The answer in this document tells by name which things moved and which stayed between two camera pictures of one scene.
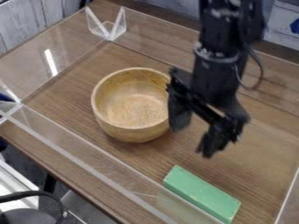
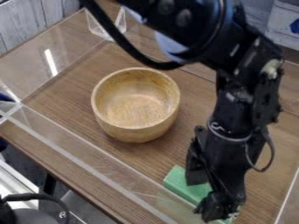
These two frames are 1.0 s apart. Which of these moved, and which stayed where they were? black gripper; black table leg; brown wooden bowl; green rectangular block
Moved: black gripper
Stayed: green rectangular block; black table leg; brown wooden bowl
